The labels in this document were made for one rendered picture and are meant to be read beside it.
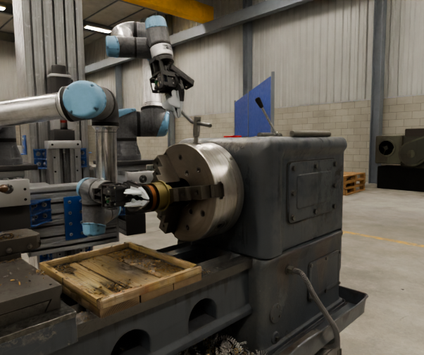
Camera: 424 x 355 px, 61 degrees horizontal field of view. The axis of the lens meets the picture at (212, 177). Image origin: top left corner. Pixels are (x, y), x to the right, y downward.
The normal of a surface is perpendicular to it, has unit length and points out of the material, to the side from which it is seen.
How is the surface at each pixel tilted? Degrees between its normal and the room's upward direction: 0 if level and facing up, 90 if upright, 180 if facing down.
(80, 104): 89
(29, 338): 88
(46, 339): 88
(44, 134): 90
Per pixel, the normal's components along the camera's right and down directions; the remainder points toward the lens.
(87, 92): 0.05, 0.08
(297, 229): 0.71, 0.05
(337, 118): -0.72, 0.07
